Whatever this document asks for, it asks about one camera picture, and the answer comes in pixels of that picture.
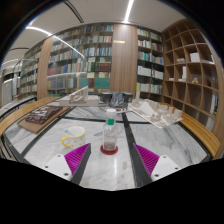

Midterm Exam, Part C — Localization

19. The narrow book-filled shelf unit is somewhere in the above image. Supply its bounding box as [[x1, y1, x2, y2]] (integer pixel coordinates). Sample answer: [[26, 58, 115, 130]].
[[135, 28, 165, 96]]

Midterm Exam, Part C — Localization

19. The open wooden grid shelf unit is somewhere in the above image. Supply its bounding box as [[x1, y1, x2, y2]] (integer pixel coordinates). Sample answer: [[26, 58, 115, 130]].
[[161, 18, 224, 133]]

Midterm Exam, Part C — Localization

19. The dark grey building model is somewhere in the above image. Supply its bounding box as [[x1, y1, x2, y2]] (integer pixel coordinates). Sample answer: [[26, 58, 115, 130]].
[[99, 91, 134, 110]]

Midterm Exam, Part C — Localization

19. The wide book-filled shelf unit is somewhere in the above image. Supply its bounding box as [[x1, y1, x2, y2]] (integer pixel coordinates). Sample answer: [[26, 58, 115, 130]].
[[46, 24, 115, 98]]

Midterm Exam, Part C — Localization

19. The pale blue spoon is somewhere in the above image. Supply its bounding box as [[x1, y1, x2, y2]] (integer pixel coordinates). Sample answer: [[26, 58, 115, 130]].
[[64, 127, 78, 135]]

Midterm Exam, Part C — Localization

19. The clear plastic bottle green label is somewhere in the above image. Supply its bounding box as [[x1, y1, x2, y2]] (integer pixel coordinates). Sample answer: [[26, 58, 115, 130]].
[[102, 108, 119, 152]]

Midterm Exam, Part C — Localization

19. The white ramp architectural model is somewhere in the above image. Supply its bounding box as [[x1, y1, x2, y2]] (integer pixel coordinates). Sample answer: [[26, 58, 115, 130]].
[[59, 85, 101, 108]]

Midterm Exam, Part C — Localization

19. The curved wooden slat bench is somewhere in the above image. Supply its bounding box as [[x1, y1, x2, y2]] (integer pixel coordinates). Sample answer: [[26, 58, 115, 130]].
[[179, 111, 221, 158], [0, 96, 62, 136]]

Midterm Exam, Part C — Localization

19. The small red white model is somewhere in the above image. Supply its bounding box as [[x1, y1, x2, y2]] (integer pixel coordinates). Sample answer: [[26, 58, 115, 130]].
[[106, 105, 130, 113]]

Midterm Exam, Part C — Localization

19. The white mug yellow handle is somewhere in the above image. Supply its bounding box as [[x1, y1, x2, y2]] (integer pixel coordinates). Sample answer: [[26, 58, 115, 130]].
[[60, 125, 87, 150]]

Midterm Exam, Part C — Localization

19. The curved book-filled shelf unit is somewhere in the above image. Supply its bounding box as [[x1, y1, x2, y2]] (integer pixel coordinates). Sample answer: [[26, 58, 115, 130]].
[[17, 49, 45, 98]]

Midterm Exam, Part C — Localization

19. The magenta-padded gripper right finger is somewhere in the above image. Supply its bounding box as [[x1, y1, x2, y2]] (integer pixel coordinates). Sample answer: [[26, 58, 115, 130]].
[[132, 143, 183, 183]]

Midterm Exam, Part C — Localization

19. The brown architectural model wooden board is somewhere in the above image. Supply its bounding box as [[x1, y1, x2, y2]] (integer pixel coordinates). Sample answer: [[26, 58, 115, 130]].
[[17, 105, 73, 135]]

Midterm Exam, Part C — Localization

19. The large white city model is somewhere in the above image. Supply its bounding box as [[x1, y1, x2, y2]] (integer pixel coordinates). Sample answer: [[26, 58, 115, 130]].
[[128, 90, 184, 130]]

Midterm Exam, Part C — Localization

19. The straight ceiling light strip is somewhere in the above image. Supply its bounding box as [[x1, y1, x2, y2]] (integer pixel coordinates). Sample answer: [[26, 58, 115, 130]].
[[122, 0, 135, 24]]

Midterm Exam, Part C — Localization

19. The curved ceiling light strip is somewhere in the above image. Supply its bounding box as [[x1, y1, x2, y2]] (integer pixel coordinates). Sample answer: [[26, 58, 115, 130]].
[[25, 25, 86, 60]]

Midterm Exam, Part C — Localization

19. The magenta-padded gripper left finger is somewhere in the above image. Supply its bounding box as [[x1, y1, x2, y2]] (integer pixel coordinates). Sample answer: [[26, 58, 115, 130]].
[[43, 143, 92, 186]]

